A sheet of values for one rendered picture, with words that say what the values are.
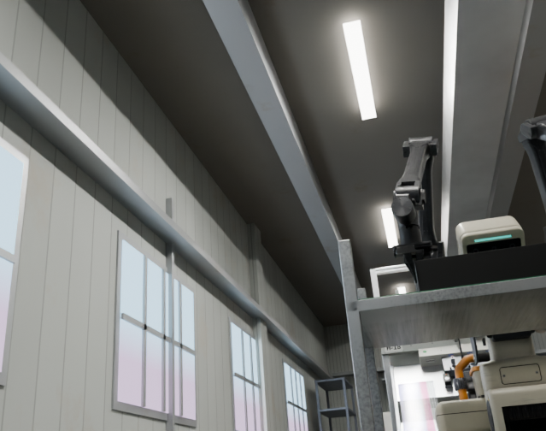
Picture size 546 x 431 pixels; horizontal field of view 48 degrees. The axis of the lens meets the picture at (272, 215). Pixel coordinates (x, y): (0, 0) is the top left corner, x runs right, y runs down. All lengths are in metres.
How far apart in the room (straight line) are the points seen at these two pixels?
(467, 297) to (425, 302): 0.09
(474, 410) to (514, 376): 0.29
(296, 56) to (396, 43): 0.75
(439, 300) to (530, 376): 0.78
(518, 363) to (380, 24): 3.03
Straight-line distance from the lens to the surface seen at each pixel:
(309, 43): 4.70
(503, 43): 3.95
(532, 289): 1.48
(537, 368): 2.18
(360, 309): 1.45
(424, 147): 2.03
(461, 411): 2.39
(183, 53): 4.72
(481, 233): 2.20
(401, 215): 1.64
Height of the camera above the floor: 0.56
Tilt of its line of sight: 24 degrees up
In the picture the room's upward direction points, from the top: 4 degrees counter-clockwise
